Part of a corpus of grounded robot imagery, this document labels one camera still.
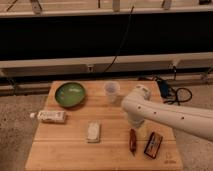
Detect wooden board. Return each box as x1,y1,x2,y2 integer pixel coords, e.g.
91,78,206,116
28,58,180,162
25,81,183,171

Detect black hanging cable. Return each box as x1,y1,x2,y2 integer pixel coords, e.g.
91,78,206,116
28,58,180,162
101,4,135,74

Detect white sponge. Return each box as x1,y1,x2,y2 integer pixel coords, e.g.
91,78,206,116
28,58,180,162
87,122,101,143

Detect clear plastic cup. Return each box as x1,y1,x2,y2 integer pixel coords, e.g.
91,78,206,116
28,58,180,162
104,81,120,103

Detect green bowl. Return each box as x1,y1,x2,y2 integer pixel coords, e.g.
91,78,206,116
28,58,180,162
55,82,86,108

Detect white tube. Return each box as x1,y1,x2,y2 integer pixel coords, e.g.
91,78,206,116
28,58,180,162
30,110,66,123

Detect red chili pepper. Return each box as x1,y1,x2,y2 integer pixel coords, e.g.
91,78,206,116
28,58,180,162
129,129,137,156

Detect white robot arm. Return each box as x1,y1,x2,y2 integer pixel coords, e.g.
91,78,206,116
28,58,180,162
121,84,213,142

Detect black orange packet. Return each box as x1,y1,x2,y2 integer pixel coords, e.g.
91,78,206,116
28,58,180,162
144,132,163,159

